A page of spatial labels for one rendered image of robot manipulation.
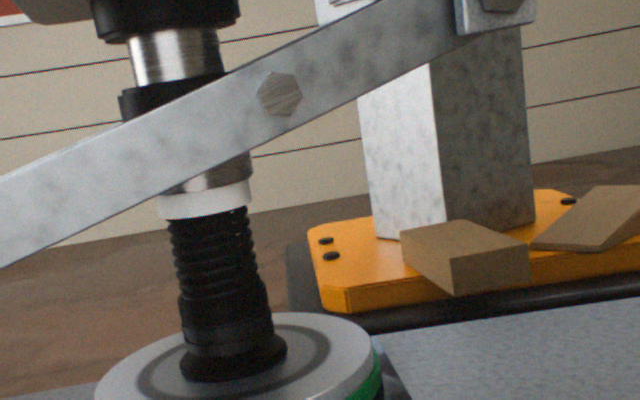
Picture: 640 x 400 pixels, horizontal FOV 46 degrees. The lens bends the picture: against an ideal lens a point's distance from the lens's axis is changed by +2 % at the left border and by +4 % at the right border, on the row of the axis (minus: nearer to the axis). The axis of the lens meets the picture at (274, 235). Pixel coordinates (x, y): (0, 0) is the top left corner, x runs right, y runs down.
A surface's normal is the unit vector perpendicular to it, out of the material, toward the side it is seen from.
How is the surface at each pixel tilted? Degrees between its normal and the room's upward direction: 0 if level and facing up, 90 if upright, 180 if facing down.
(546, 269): 90
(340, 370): 0
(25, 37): 90
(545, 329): 0
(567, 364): 0
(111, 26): 90
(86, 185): 90
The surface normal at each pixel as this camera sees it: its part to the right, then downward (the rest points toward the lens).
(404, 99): -0.85, 0.24
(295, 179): 0.04, 0.19
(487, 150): 0.50, 0.09
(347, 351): -0.17, -0.97
